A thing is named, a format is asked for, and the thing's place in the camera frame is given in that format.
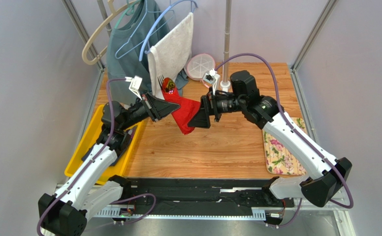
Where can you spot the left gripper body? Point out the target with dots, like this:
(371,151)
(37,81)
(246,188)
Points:
(149,107)

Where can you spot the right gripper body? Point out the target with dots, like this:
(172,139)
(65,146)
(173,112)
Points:
(211,107)

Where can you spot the red paper napkin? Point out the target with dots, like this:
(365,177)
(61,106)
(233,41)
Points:
(183,115)

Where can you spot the gold spoon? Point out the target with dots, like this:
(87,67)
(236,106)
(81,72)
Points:
(168,86)

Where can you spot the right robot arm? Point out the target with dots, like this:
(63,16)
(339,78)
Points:
(325,174)

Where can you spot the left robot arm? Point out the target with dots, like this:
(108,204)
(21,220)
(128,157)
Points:
(67,211)

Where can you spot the metal rack pole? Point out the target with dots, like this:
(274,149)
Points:
(104,15)
(225,83)

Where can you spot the pink white mesh bag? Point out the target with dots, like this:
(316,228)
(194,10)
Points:
(198,65)

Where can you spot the white towel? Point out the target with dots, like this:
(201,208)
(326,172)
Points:
(170,55)

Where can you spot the yellow plastic bin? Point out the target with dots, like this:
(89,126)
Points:
(89,139)

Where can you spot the navy blue cloth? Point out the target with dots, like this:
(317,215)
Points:
(87,153)

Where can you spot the teal sweatshirt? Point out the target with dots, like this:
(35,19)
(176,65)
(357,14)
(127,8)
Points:
(129,65)

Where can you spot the floral tray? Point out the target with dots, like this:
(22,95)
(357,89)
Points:
(279,160)

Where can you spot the left metal rack pole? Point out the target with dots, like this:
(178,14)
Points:
(104,15)

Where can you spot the blue hanger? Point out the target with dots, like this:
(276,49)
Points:
(145,46)

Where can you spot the green hanger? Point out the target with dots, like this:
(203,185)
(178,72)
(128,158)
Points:
(130,16)

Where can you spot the beige hanger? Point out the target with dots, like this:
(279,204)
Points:
(91,18)

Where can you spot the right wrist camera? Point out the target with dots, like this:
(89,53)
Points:
(211,79)

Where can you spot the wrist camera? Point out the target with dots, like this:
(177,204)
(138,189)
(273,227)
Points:
(134,86)
(211,79)

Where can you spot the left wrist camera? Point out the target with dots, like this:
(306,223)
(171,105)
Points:
(134,86)

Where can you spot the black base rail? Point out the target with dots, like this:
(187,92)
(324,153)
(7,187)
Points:
(197,197)

